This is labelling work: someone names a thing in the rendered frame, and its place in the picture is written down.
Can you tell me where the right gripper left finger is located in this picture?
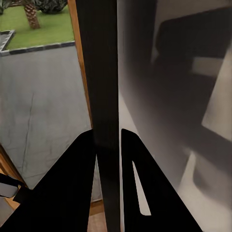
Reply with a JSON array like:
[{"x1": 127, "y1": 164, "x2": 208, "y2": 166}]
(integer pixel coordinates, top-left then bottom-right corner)
[{"x1": 0, "y1": 129, "x2": 96, "y2": 232}]

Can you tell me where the poster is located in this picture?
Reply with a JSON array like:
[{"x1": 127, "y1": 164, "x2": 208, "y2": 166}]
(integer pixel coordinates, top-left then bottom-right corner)
[{"x1": 75, "y1": 0, "x2": 122, "y2": 232}]

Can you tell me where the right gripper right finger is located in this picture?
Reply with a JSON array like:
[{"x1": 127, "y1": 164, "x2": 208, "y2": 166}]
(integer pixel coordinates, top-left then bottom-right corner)
[{"x1": 121, "y1": 129, "x2": 203, "y2": 232}]

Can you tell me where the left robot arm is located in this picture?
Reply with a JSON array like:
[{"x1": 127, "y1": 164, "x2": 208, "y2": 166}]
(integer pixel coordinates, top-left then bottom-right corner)
[{"x1": 0, "y1": 173, "x2": 31, "y2": 203}]

